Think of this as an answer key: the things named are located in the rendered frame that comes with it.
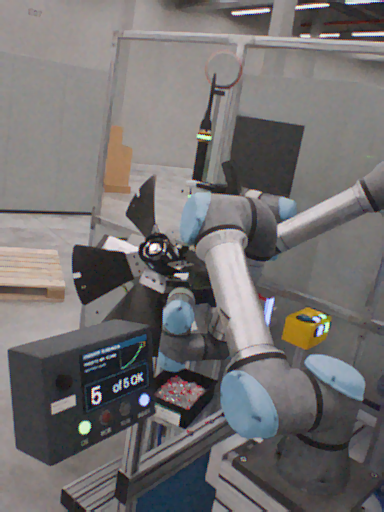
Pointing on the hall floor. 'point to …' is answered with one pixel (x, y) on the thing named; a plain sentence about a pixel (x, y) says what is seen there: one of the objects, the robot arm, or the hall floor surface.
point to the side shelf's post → (216, 386)
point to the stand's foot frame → (93, 489)
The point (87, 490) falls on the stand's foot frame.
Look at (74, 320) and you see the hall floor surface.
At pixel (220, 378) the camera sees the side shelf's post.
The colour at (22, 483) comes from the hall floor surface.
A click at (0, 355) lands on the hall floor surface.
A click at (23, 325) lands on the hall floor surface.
